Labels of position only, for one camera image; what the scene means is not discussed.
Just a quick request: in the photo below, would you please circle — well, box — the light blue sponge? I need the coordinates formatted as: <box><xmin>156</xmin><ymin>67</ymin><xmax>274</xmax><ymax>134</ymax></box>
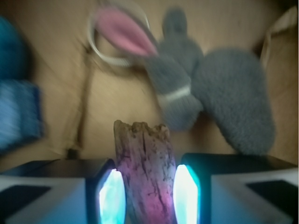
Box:
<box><xmin>0</xmin><ymin>80</ymin><xmax>43</xmax><ymax>154</ymax></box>

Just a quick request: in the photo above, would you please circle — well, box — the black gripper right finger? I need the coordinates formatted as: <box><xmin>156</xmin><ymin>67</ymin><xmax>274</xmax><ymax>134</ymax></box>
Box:
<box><xmin>173</xmin><ymin>153</ymin><xmax>299</xmax><ymax>224</ymax></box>

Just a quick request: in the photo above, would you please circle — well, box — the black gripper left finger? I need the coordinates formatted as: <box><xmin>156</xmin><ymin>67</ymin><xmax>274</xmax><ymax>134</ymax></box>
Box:
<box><xmin>0</xmin><ymin>159</ymin><xmax>126</xmax><ymax>224</ymax></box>

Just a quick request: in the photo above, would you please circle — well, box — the teal rubber ball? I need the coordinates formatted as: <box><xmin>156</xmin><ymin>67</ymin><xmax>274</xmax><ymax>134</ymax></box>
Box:
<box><xmin>0</xmin><ymin>17</ymin><xmax>29</xmax><ymax>79</ymax></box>

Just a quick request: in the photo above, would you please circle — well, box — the brown paper bag bin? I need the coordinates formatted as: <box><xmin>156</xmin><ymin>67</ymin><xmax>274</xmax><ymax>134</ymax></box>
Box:
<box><xmin>0</xmin><ymin>0</ymin><xmax>299</xmax><ymax>171</ymax></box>

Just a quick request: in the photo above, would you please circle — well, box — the brown wood chip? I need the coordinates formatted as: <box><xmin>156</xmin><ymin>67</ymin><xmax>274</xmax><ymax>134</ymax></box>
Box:
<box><xmin>114</xmin><ymin>120</ymin><xmax>177</xmax><ymax>224</ymax></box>

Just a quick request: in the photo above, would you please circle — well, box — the grey plush bunny toy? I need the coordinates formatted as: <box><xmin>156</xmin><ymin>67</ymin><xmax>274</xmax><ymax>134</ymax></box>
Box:
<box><xmin>93</xmin><ymin>1</ymin><xmax>275</xmax><ymax>155</ymax></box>

